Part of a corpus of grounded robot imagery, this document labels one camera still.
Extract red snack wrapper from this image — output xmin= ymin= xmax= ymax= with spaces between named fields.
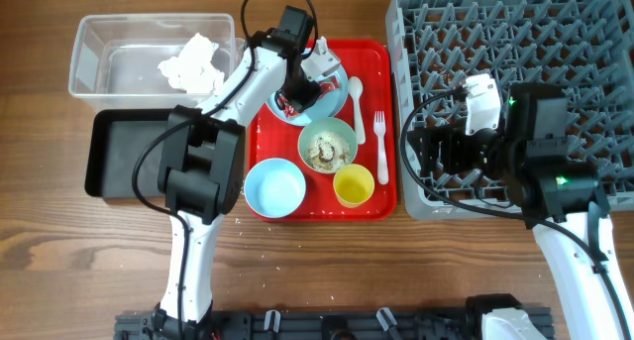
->
xmin=274 ymin=78 xmax=340 ymax=119

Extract light blue plate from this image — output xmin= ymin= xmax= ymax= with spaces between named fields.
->
xmin=265 ymin=66 xmax=349 ymax=127

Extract white plastic spoon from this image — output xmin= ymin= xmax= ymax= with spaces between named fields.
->
xmin=349 ymin=76 xmax=366 ymax=145

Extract green bowl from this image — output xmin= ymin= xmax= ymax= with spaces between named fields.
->
xmin=297 ymin=117 xmax=359 ymax=173

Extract white plastic fork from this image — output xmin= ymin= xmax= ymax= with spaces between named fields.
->
xmin=373 ymin=111 xmax=389 ymax=184

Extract rice and food scraps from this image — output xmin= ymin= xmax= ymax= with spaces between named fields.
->
xmin=306 ymin=131 xmax=352 ymax=173

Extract yellow cup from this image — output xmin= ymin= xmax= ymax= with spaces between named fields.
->
xmin=333 ymin=164 xmax=375 ymax=208

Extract light blue bowl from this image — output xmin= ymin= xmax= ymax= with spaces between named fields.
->
xmin=244 ymin=158 xmax=306 ymax=219

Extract white napkin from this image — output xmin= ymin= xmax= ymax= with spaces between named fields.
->
xmin=158 ymin=33 xmax=225 ymax=94

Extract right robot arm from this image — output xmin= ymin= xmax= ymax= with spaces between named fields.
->
xmin=399 ymin=78 xmax=633 ymax=339

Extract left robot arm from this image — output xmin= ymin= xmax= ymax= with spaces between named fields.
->
xmin=131 ymin=6 xmax=322 ymax=339

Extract grey dishwasher rack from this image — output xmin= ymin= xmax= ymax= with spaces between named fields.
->
xmin=385 ymin=0 xmax=633 ymax=211

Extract red serving tray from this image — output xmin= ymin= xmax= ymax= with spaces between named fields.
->
xmin=248 ymin=39 xmax=397 ymax=222

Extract clear plastic bin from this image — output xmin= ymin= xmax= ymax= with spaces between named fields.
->
xmin=68 ymin=13 xmax=243 ymax=112

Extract black tray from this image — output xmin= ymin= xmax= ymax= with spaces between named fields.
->
xmin=84 ymin=109 xmax=170 ymax=199

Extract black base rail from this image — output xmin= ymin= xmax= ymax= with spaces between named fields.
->
xmin=113 ymin=307 xmax=476 ymax=339

